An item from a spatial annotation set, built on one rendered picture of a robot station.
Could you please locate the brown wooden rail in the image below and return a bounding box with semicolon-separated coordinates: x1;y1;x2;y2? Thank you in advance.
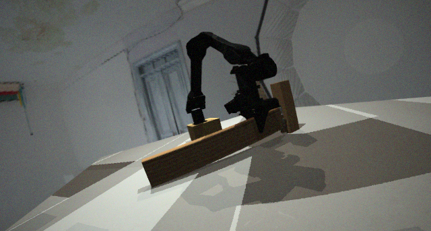
142;107;285;187

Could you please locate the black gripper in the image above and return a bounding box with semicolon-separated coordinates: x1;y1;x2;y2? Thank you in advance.
237;82;279;133

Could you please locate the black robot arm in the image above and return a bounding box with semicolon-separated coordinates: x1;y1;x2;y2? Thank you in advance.
186;32;277;125

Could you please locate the brown wooden post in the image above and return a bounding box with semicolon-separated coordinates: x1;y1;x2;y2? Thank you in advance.
270;80;300;133

